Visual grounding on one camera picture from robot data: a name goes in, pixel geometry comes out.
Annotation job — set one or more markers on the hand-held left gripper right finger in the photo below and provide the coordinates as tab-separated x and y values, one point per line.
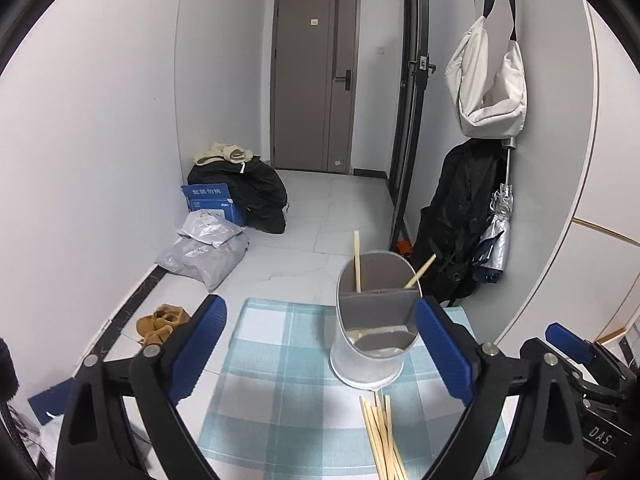
445	345

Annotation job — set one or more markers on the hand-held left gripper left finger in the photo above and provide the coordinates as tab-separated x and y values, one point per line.
200	340

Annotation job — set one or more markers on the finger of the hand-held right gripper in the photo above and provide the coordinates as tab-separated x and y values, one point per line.
570	337

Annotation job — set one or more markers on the wooden chopstick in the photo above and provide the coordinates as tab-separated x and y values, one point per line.
357	260
420	271

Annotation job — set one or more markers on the white utensil holder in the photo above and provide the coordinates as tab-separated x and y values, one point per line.
365	365

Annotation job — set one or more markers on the pile of wooden chopsticks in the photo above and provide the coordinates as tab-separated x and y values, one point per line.
380	440

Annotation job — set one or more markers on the white shoulder bag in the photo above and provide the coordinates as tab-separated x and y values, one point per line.
500	90

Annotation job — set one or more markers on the large grey mailing bag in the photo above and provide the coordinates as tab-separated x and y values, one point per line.
200	260

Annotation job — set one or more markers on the teal plaid table mat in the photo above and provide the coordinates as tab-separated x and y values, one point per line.
280	410

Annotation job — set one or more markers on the small orange object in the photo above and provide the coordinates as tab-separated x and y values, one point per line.
402	247

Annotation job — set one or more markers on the small grey mailing bag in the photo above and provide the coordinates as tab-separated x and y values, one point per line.
210	230

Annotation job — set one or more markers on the silver folded umbrella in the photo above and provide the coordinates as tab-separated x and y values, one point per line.
495	240

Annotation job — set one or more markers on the black backpack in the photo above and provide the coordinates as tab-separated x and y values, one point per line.
460	210

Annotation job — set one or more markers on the blue cardboard box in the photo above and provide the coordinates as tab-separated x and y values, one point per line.
210	199

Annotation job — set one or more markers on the black jacket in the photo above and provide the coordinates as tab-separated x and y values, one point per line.
260	190

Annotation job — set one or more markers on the white wardrobe with gold trim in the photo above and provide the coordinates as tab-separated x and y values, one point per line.
615	170

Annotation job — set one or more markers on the beige cloth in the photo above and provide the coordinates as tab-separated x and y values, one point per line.
220	152

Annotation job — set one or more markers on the black fuzzy object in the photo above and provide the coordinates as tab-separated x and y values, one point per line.
6	367

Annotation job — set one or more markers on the grey entrance door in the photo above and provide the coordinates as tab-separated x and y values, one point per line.
305	85

